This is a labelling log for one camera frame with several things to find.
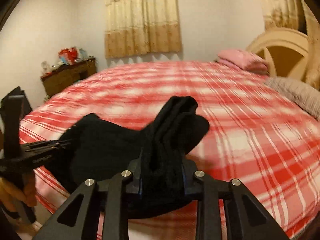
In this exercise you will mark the dark wooden desk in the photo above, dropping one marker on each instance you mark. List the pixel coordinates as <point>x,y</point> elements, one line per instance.
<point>66,75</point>

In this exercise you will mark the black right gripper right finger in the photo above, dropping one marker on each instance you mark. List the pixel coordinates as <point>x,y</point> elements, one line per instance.
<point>246,217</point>

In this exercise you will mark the beige side curtain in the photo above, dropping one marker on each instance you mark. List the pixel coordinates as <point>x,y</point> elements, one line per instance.
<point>295,14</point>

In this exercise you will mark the beige patterned window curtain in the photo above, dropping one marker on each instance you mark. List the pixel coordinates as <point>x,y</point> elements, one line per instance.
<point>139,27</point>

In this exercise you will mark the pink folded blanket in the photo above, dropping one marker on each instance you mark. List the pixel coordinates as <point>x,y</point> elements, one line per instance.
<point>243,60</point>

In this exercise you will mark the striped pillow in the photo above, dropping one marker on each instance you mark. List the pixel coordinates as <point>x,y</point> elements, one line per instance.
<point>302,94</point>

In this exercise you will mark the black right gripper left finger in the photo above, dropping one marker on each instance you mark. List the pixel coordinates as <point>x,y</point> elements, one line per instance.
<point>78,217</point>

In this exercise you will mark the black pants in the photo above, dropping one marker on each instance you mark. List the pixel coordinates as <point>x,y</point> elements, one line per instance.
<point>100,149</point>

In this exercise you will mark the red white plaid bedspread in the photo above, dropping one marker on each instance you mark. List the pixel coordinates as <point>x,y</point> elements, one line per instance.
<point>256,135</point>

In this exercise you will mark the left hand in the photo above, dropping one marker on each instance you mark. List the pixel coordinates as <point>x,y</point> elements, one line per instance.
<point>9,192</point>

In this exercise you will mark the black folding chair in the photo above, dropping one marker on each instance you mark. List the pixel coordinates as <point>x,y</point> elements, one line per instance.
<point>16,97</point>

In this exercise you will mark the red gift bag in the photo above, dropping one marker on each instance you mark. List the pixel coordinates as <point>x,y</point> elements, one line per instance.
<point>68,55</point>

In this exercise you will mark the cream round headboard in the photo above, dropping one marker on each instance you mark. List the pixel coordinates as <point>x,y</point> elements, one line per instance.
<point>285,50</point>

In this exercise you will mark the white greeting card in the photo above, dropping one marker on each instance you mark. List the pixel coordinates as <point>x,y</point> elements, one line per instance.
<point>46,68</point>

